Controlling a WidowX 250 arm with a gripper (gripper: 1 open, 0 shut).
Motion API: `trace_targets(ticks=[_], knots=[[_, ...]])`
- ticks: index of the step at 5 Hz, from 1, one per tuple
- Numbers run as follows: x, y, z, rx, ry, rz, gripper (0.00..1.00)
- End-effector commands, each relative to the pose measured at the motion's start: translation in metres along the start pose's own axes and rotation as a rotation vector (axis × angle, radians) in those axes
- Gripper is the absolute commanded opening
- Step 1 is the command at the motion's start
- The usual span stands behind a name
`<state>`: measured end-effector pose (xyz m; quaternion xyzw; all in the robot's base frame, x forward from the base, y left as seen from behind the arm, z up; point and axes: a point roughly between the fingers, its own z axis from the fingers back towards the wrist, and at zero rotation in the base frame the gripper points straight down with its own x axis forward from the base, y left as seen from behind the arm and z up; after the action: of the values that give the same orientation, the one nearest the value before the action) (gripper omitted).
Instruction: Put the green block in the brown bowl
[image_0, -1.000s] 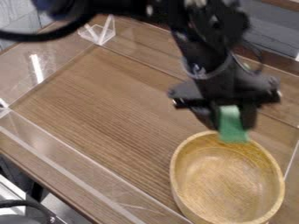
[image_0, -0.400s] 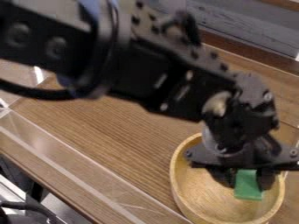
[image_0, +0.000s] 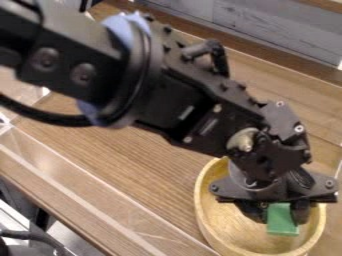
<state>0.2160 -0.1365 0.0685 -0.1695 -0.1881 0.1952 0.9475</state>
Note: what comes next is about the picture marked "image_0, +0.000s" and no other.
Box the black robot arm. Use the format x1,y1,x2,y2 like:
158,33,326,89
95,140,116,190
0,0,340,224

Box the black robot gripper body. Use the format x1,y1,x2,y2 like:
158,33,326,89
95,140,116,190
209,159,340,203

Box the brown wooden bowl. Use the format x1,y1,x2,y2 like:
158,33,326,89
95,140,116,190
194,158,326,256

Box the clear acrylic enclosure walls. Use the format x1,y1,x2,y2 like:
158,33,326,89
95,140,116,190
0,11,342,256

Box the green rectangular block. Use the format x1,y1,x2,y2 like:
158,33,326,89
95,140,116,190
266,203,299,236

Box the black cable lower left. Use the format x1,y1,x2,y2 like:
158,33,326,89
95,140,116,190
0,229,68,256

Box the black metal table frame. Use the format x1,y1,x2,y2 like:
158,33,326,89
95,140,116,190
0,179,104,256

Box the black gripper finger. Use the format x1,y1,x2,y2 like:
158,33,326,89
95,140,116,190
238,201,267,224
290,200,310,225

